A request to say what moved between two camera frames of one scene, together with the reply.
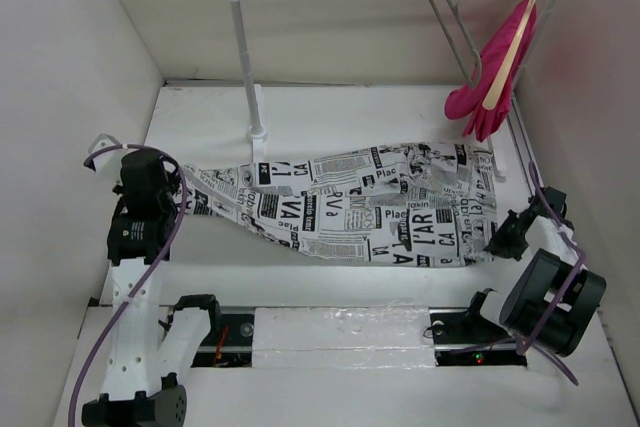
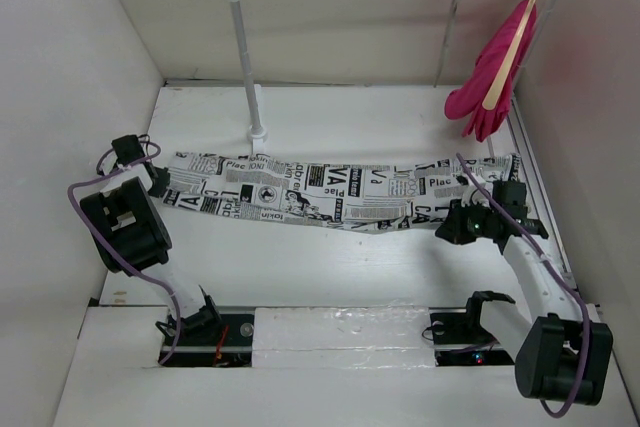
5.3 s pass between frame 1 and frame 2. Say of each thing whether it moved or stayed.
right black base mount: stayed
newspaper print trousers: moved
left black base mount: stayed
